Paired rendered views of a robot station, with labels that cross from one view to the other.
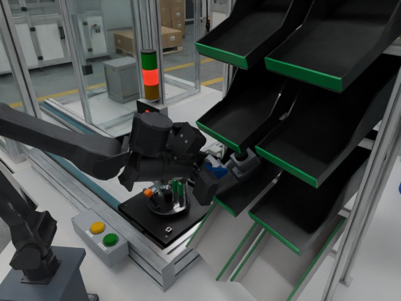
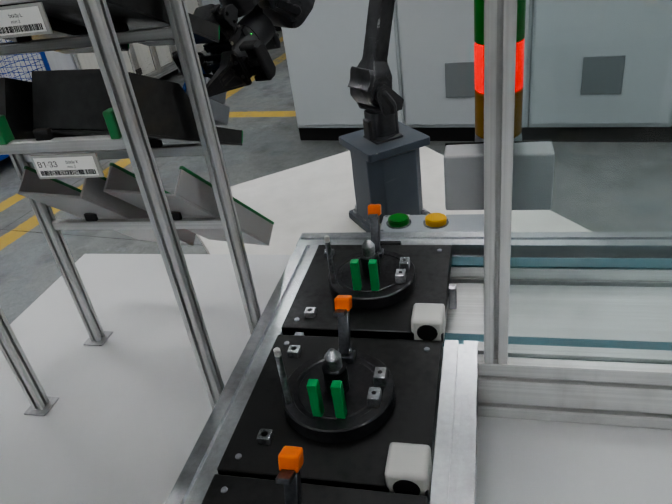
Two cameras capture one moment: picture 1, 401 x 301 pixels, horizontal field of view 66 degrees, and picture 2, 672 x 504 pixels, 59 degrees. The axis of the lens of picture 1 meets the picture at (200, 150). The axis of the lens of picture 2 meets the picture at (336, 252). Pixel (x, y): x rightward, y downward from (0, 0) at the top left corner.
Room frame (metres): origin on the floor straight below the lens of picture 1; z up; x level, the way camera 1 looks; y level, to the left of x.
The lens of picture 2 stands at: (1.46, -0.29, 1.51)
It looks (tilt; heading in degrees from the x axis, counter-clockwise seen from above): 31 degrees down; 154
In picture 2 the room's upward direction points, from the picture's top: 9 degrees counter-clockwise
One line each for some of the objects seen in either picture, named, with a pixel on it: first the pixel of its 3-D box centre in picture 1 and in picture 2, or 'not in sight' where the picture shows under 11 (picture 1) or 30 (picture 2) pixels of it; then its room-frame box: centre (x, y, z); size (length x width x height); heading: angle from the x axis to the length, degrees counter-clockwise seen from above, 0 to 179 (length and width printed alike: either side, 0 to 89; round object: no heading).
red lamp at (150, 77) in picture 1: (150, 76); (498, 64); (0.99, 0.16, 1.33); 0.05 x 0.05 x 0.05
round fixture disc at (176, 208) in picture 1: (168, 202); (371, 277); (0.78, 0.11, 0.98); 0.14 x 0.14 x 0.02
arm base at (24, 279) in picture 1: (39, 262); (380, 123); (0.45, 0.36, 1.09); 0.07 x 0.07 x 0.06; 85
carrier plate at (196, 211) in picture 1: (169, 206); (373, 287); (0.78, 0.11, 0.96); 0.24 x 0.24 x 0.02; 47
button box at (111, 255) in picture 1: (99, 235); (436, 236); (0.68, 0.31, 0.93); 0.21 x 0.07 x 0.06; 47
